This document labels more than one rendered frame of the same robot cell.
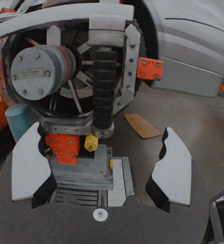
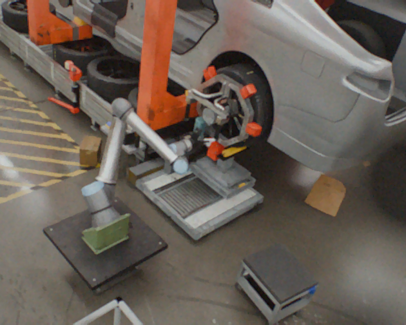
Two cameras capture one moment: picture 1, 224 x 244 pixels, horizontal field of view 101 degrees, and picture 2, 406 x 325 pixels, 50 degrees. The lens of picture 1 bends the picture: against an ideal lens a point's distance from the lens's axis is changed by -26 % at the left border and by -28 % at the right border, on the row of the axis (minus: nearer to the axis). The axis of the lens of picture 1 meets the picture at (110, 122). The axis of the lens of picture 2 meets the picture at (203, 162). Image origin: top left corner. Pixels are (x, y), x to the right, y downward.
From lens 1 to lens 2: 3.13 m
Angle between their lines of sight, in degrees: 36
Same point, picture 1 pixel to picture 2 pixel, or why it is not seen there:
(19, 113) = (201, 122)
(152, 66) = (251, 129)
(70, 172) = (211, 169)
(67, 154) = (212, 151)
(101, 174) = (227, 181)
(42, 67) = (211, 117)
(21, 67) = (206, 112)
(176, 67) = (281, 135)
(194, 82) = (292, 149)
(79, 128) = (222, 141)
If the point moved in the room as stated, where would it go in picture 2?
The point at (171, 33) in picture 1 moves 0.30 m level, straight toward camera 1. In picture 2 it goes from (281, 114) to (244, 115)
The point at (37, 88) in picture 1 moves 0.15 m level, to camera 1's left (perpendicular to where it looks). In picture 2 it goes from (209, 120) to (196, 111)
